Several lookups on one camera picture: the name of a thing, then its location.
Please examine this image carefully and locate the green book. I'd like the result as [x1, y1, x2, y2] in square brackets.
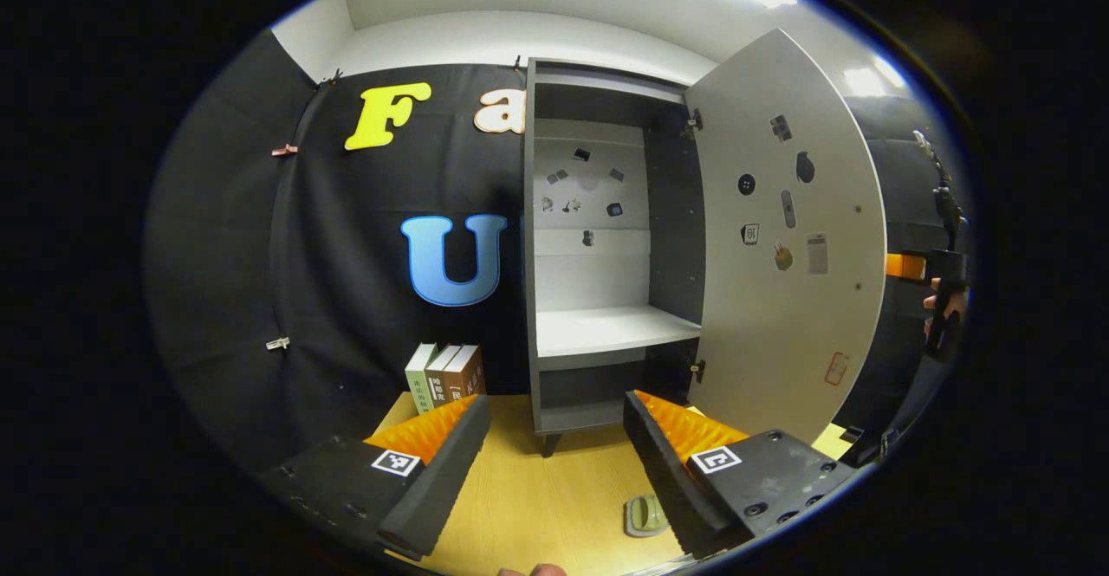
[405, 342, 438, 414]

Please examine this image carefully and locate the black backdrop cloth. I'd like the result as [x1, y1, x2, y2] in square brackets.
[143, 26, 971, 473]

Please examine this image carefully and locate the white cabinet shelf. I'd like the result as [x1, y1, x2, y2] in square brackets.
[535, 305, 701, 359]

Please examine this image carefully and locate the grey coaster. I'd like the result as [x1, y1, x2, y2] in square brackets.
[624, 493, 671, 539]

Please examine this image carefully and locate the small ceiling light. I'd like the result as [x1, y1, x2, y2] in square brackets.
[845, 56, 906, 96]

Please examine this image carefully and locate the beige cabinet door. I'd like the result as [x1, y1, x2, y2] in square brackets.
[684, 28, 889, 445]

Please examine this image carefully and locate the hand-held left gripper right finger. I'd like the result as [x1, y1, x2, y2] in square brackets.
[624, 390, 867, 558]

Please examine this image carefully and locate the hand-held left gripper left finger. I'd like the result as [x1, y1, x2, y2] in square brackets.
[260, 394, 491, 561]

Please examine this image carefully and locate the grey cabinet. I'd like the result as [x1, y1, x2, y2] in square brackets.
[520, 56, 707, 458]

